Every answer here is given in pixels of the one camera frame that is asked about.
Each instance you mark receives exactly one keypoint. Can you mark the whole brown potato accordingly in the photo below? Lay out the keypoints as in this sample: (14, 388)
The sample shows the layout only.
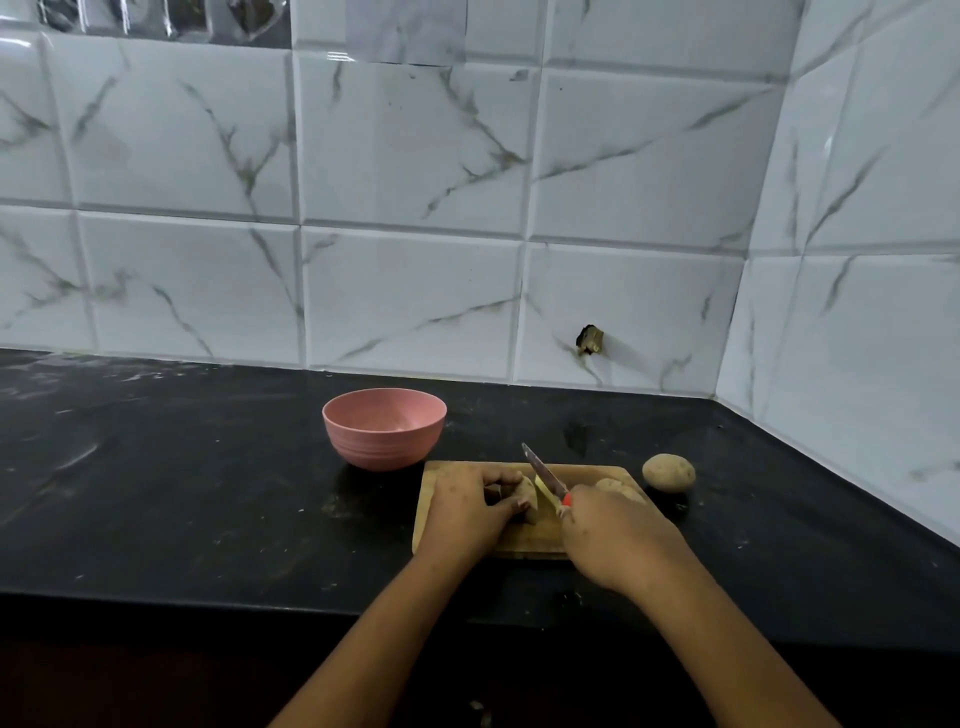
(668, 472)

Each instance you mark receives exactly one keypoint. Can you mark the pink plastic bowl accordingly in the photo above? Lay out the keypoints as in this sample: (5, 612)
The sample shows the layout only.
(384, 427)

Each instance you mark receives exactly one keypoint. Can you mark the person's right forearm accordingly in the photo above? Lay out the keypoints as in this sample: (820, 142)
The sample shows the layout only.
(731, 645)

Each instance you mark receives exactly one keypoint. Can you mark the person's left hand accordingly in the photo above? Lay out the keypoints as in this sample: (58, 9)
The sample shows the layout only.
(459, 514)

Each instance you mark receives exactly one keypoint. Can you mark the person's right hand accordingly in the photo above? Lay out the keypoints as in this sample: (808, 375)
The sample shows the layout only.
(611, 536)

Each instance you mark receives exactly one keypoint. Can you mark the potato piece being cut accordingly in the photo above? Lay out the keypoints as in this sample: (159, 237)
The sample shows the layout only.
(521, 496)

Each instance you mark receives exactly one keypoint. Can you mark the person's left thumb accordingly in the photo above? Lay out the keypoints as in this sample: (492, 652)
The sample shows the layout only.
(512, 508)

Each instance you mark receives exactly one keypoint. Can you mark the wooden cutting board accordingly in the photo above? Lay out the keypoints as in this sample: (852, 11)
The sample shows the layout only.
(540, 536)

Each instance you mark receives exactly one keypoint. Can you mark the potato half on board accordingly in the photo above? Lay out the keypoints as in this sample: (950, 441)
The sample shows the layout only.
(619, 489)

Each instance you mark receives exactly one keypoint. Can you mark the person's left forearm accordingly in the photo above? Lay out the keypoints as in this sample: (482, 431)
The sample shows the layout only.
(367, 645)

